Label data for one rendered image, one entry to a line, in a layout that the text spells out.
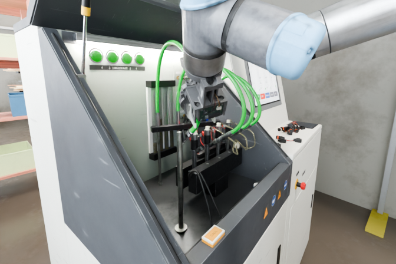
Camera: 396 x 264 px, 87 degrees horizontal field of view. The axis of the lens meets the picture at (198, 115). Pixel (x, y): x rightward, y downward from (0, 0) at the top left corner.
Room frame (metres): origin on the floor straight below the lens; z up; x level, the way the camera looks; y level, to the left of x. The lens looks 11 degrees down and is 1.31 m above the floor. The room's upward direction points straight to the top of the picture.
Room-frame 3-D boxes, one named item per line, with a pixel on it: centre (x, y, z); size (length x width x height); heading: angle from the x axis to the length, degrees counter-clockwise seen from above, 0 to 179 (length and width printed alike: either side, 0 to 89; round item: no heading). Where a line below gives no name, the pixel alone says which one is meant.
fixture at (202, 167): (0.83, -0.06, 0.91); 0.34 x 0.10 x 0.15; 141
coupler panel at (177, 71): (1.09, 0.07, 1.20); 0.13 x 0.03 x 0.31; 141
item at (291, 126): (1.22, -0.56, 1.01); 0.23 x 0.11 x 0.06; 141
